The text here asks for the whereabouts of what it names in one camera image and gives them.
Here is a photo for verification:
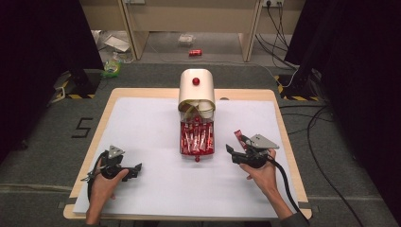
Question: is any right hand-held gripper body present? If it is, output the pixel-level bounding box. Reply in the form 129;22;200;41
239;133;281;169

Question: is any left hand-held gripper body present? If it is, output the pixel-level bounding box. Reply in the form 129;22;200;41
99;145;135;180

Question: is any red snack stick packet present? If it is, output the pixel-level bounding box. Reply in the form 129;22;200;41
234;129;250;151

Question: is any red tray of small items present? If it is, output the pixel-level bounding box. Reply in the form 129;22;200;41
179;117;217;164

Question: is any cream cylindrical lid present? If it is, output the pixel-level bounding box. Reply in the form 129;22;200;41
178;68;217;120

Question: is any person's right hand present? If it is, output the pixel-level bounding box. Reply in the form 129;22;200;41
238;148;281;197

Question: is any person's left hand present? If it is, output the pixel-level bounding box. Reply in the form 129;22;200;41
90;159;130;204

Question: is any white table mat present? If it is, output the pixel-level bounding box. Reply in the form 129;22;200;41
73;96;299;219

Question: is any pile of red packets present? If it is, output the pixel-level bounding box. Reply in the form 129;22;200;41
181;116;216;155

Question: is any tan paper cup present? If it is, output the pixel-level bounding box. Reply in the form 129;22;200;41
179;101;199;120

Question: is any stand base with hazard tape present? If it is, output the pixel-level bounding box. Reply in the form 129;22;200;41
273;69;323;102
52;69;102;100

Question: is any green plastic bag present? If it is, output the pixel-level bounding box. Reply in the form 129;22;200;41
100;51;123;79

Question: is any clear plastic bag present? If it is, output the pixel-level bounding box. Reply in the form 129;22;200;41
177;33;197;47

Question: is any white paper rubbish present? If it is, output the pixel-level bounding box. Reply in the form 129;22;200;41
91;29;132;54

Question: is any black curtain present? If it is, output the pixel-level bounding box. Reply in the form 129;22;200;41
284;0;401;218
0;0;105;162

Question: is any cream wooden desk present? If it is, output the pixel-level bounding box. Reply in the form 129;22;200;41
78;0;306;63

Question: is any right hand-held gripper cable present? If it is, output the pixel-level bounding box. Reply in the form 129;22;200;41
268;155;312;227

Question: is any black floor cable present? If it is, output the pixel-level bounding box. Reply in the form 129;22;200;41
254;2;300;70
305;104;365;227

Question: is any white wall socket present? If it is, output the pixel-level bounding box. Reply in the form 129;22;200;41
262;0;285;9

